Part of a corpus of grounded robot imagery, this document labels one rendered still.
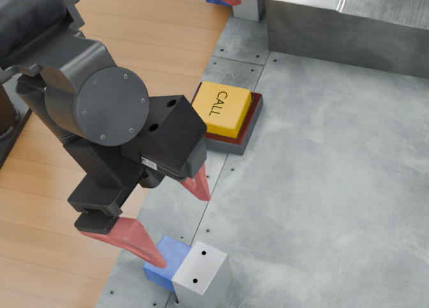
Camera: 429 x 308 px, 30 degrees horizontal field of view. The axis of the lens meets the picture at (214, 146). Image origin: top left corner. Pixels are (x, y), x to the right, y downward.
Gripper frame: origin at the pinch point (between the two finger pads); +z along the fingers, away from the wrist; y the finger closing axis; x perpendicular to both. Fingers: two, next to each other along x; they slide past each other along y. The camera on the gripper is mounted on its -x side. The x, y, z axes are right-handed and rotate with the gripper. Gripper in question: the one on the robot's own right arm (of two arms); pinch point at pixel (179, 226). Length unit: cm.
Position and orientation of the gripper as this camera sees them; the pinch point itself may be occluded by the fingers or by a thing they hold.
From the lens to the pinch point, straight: 73.4
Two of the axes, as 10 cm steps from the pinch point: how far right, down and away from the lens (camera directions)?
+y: 5.0, -7.3, 4.7
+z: 5.2, 6.8, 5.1
